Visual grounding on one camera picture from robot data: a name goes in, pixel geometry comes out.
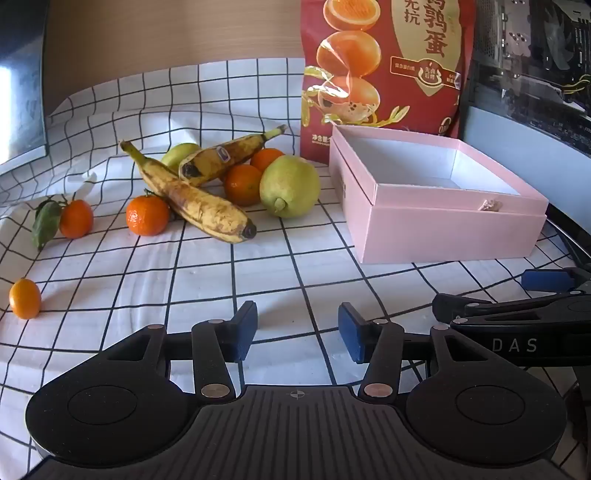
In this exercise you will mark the green pear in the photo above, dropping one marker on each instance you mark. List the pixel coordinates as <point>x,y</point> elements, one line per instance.
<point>290,187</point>
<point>178,154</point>

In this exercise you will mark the red printed snack bag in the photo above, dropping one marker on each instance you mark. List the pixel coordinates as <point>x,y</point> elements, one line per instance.
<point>415,69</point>

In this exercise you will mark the computer monitor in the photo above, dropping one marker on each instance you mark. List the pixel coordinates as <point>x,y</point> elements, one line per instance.
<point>23,92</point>

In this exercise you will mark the spotted banana with sticker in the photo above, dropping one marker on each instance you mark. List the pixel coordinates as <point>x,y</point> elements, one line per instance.
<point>212,161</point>

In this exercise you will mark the small orange kumquat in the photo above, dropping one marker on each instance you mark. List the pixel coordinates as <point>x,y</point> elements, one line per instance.
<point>25,299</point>

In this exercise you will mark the orange mandarin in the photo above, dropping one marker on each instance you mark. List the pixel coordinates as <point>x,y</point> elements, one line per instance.
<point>243,184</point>
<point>147,216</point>
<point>265,159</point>

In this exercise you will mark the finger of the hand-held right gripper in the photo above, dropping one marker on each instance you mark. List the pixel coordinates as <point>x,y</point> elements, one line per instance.
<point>461,307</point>
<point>547,280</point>

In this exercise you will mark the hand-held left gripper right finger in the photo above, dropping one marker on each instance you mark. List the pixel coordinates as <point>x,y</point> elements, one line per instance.
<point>352,334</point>

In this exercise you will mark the long spotted banana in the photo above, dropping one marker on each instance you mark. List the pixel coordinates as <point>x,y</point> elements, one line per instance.
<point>198,207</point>

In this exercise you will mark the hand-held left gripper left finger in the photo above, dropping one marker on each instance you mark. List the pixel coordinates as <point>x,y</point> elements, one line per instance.
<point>245,332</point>

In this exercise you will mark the pink cardboard box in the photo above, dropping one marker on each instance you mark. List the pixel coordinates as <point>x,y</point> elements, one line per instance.
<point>438,230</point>

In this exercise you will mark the mandarin with green leaves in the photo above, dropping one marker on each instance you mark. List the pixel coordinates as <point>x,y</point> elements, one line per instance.
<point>76,219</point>

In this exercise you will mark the black computer case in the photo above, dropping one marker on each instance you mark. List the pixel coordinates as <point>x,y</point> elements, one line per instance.
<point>531,46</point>

